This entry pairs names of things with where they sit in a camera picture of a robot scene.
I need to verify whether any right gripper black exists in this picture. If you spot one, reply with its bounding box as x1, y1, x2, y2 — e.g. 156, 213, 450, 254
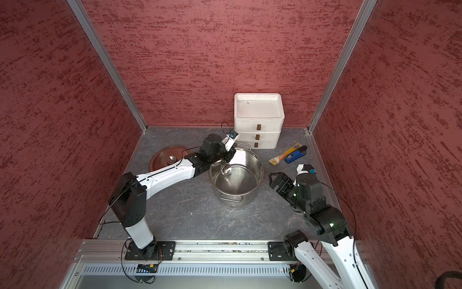
267, 170, 309, 212

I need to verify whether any long steel ladle spoon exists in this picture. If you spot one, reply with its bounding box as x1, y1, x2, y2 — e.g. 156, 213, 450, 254
220, 161, 232, 176

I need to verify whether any stainless steel pot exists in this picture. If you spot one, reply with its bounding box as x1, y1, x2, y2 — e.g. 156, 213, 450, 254
208, 148, 264, 207

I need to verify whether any steel pot lid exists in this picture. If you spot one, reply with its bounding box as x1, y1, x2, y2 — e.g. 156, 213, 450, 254
149, 144, 192, 172

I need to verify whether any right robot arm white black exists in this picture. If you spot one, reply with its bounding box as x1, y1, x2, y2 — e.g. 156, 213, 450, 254
269, 171, 375, 289

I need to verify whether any blue stapler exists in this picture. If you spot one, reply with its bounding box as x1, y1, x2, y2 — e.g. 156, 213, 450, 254
284, 146, 308, 164

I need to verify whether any white three drawer box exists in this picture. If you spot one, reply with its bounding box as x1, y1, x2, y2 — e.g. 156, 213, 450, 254
234, 93, 285, 149

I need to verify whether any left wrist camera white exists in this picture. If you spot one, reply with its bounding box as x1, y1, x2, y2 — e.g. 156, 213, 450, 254
222, 130, 238, 152

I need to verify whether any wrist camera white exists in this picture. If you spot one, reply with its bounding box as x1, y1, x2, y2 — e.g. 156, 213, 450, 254
222, 130, 238, 152
297, 164, 316, 175

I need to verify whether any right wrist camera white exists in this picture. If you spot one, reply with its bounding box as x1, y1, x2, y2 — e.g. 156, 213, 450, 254
297, 164, 316, 175

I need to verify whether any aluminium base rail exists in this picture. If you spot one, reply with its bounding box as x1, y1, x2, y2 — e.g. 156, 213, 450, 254
73, 239, 296, 264

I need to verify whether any perforated white cable duct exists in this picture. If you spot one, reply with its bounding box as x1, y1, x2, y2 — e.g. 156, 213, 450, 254
82, 263, 290, 278

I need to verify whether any right aluminium corner post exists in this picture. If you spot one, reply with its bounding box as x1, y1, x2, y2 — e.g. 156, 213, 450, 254
308, 0, 377, 134

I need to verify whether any aluminium corner post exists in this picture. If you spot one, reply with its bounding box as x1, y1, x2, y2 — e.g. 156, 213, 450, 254
67, 0, 149, 133
308, 0, 377, 134

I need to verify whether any left aluminium corner post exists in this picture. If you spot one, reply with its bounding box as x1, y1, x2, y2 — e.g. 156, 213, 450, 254
67, 0, 149, 133

